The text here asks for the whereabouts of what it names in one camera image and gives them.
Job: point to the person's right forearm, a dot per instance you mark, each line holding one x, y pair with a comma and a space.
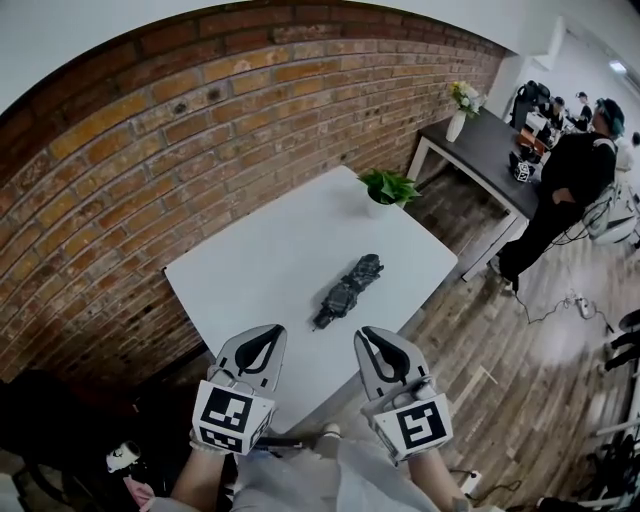
435, 482

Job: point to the pink cloth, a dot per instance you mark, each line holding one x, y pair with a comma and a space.
140, 492

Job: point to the spare hand-held gripper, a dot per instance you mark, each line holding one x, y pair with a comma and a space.
522, 170

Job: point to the white power adapter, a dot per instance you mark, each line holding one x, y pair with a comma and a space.
471, 481

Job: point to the white table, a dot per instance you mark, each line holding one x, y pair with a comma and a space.
280, 240

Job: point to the dark-topped white-framed counter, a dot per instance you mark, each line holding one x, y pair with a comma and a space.
487, 150

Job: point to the white vase with flowers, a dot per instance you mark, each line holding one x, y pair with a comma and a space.
456, 125

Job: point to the person's left forearm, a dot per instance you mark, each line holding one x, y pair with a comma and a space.
200, 480

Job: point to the brown box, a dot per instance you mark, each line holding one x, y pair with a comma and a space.
532, 137

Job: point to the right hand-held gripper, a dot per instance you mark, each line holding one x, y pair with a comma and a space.
415, 425

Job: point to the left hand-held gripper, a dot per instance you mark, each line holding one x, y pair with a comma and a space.
227, 412

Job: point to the green plant in white pot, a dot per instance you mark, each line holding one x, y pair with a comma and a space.
387, 187

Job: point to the white power strip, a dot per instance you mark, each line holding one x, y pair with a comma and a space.
582, 306

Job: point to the dark plaid umbrella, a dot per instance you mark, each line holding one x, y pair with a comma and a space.
345, 290

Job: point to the person's grey shirt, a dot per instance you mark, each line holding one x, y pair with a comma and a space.
320, 480

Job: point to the small white black-marked object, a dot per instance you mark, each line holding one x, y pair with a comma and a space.
122, 455

